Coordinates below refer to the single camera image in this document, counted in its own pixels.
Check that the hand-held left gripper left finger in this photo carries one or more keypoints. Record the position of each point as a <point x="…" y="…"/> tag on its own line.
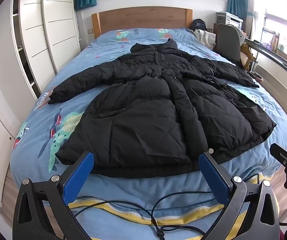
<point x="79" y="177"/>

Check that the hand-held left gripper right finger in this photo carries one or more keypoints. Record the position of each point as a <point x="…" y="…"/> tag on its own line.
<point x="214" y="180"/>

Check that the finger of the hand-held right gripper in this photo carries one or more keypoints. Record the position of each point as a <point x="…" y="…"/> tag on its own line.
<point x="281" y="153"/>

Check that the black puffer coat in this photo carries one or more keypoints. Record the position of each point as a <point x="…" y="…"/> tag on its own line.
<point x="146" y="105"/>

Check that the dark round bin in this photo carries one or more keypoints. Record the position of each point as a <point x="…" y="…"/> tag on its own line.
<point x="256" y="76"/>

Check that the brown cloth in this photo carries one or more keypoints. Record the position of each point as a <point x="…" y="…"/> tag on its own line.
<point x="247" y="55"/>

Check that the blue printed bedsheet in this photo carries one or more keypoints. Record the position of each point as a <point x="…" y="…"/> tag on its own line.
<point x="71" y="62"/>

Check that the grey office chair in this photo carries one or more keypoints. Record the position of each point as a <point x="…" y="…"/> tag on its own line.
<point x="227" y="43"/>

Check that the window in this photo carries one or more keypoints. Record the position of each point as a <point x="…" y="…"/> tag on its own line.
<point x="276" y="5"/>

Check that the white cloth bag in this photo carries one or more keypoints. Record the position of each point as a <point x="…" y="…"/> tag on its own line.
<point x="206" y="38"/>

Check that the white wardrobe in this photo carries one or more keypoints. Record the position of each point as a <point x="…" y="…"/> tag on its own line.
<point x="58" y="30"/>

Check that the black backpack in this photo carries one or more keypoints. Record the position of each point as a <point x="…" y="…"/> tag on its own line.
<point x="199" y="24"/>

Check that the wooden headboard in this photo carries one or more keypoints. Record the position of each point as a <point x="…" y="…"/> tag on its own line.
<point x="143" y="20"/>

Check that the grey metal rail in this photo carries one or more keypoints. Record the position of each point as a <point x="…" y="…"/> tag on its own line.
<point x="276" y="57"/>

